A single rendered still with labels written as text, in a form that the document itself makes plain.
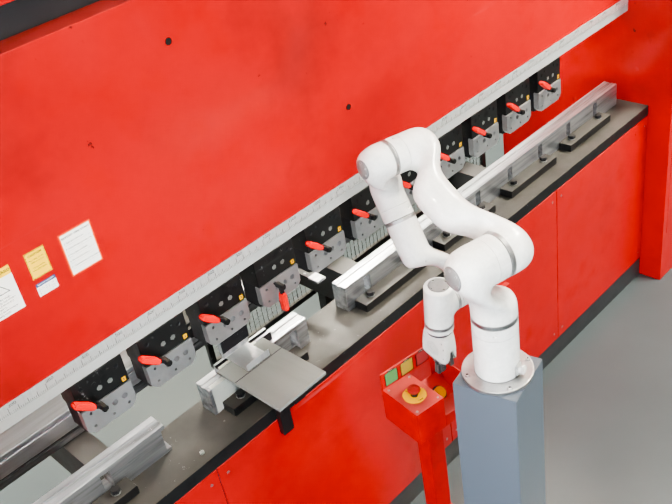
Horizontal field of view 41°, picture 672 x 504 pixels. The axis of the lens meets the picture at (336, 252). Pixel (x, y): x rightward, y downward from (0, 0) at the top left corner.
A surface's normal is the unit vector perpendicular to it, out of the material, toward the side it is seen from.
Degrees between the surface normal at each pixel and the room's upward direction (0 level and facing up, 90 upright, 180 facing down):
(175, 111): 90
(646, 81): 90
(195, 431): 0
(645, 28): 90
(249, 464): 90
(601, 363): 0
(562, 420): 0
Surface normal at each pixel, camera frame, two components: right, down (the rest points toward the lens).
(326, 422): 0.72, 0.30
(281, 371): -0.15, -0.82
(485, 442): -0.53, 0.54
